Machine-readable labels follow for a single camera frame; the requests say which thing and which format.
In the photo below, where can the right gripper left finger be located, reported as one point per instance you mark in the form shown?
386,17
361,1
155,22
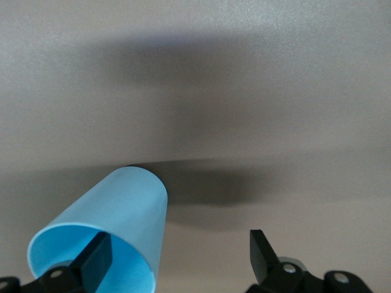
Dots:
94,262

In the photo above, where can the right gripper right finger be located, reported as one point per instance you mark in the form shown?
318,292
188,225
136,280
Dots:
265,265

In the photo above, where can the blue cup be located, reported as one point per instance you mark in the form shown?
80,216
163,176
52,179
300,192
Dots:
131,201

